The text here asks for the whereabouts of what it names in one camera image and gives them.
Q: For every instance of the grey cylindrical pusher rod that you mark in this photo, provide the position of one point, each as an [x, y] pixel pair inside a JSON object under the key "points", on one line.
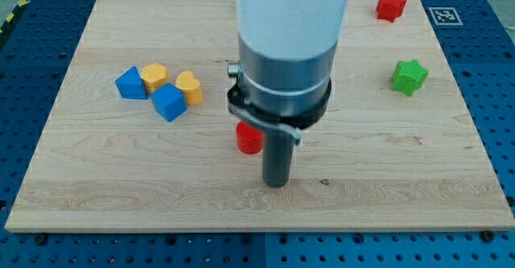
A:
{"points": [[276, 160]]}

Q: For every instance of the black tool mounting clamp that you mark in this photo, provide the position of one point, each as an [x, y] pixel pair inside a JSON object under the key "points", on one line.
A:
{"points": [[269, 123]]}

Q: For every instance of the red cylinder block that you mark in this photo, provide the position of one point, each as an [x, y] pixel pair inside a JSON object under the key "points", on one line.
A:
{"points": [[249, 139]]}

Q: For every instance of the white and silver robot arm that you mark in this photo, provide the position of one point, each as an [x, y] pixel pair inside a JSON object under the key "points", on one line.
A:
{"points": [[283, 74]]}

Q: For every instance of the green star block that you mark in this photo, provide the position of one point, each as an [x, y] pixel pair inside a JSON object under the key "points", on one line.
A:
{"points": [[408, 76]]}

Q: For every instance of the red star block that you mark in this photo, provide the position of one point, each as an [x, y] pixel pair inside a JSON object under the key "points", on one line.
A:
{"points": [[390, 10]]}

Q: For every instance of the yellow heart block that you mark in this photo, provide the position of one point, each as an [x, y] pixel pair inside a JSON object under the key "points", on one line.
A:
{"points": [[190, 87]]}

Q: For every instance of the blue cube block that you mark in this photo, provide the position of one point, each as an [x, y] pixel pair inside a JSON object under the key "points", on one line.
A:
{"points": [[169, 102]]}

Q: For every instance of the light wooden board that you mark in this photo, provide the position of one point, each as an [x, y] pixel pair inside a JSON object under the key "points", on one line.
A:
{"points": [[377, 161]]}

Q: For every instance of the yellow hexagon block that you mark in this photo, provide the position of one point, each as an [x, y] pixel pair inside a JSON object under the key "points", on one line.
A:
{"points": [[154, 76]]}

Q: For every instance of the blue triangle block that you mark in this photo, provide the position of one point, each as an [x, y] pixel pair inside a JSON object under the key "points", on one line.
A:
{"points": [[130, 85]]}

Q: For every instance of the white fiducial marker tag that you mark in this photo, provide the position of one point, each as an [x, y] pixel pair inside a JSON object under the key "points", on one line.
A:
{"points": [[445, 16]]}

